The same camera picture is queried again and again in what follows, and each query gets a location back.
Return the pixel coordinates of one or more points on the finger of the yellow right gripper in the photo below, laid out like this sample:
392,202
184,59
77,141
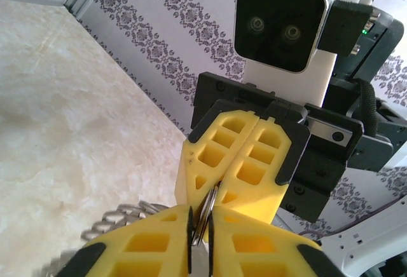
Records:
190,178
273,191

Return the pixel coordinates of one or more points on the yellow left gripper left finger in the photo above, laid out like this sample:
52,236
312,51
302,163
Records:
149,245

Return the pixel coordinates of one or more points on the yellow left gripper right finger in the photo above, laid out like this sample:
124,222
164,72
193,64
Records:
254,248

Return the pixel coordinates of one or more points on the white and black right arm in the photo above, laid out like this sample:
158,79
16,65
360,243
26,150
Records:
365,248

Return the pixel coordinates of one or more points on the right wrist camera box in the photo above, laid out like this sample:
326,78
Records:
280,23

